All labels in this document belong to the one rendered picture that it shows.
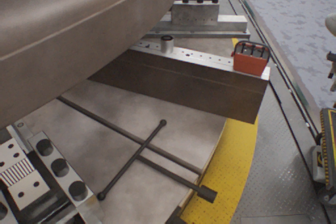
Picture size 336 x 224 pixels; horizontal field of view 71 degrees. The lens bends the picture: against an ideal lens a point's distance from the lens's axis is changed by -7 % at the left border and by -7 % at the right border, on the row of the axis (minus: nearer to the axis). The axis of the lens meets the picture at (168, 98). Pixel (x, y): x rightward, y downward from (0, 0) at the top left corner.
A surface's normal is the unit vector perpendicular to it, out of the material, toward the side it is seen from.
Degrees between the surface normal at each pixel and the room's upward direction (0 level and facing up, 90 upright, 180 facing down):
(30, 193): 0
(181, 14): 90
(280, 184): 0
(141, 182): 0
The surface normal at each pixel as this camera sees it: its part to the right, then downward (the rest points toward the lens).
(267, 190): 0.00, -0.74
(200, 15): 0.01, 0.67
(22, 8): 0.72, 0.10
